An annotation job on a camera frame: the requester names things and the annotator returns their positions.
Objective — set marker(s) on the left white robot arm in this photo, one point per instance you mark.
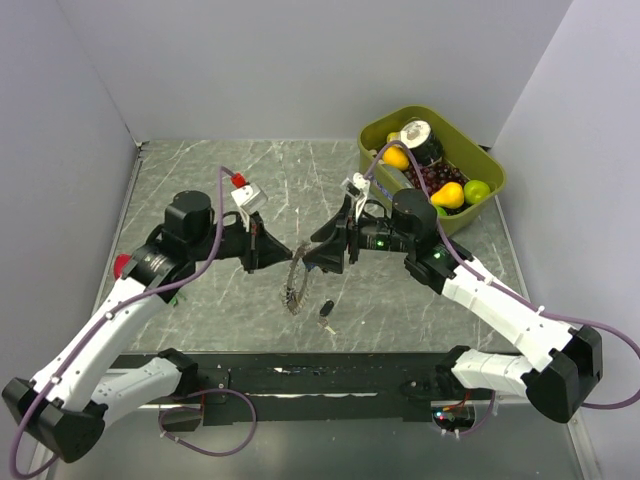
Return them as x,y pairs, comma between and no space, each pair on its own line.
67,406

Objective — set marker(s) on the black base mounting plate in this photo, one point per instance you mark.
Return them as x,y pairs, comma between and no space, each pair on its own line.
320,386

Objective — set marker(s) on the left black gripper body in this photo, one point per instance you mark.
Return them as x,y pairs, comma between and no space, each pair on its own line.
236,240

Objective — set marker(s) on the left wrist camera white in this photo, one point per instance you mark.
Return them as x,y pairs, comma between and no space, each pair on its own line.
248,197

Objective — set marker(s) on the large metal keyring with keys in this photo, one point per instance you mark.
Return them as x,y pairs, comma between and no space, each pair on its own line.
294,293

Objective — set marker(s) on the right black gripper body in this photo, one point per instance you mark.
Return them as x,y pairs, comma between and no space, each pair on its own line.
379,234

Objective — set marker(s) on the dark red grapes bunch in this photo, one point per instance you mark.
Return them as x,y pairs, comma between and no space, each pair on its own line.
434,177

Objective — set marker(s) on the loose black-headed key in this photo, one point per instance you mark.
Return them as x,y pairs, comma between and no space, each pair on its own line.
324,312

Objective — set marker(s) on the olive green plastic bin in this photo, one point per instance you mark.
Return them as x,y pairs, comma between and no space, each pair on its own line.
444,155

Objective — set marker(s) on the orange fruit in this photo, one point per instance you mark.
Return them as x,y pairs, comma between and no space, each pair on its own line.
395,157

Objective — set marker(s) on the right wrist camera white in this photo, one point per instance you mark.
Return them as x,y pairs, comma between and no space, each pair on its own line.
356,189

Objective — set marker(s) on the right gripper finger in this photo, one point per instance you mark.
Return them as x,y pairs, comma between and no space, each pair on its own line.
328,256
330,227

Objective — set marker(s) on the green lime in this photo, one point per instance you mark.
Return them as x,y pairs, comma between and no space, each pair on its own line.
475,191

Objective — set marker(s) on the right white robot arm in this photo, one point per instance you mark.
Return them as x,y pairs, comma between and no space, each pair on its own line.
556,365

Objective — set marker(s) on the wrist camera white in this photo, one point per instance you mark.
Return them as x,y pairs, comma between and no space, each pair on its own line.
248,197
356,189

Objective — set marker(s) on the yellow pear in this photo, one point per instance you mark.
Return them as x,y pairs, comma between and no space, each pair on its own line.
449,196

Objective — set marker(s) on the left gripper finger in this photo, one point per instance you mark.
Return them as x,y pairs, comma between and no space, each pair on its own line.
257,262
267,247

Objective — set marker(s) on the black can with white lid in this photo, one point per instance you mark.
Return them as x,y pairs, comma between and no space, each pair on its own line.
420,138

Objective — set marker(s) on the red dragon fruit toy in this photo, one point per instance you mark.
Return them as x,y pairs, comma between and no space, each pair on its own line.
119,264

